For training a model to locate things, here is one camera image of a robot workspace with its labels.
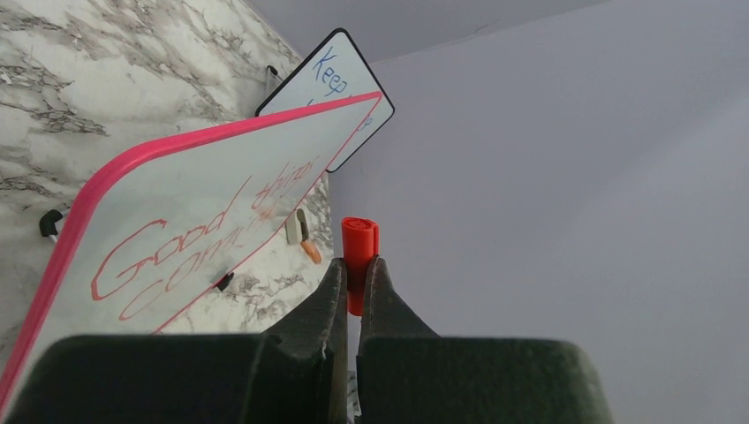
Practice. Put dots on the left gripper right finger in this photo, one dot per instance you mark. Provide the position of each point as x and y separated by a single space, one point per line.
407 373

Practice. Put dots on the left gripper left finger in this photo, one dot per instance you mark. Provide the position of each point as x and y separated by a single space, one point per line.
292 372

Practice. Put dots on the red marker cap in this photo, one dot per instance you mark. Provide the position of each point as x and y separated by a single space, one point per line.
360 238

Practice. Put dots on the red framed whiteboard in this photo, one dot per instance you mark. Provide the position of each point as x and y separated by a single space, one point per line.
163 222

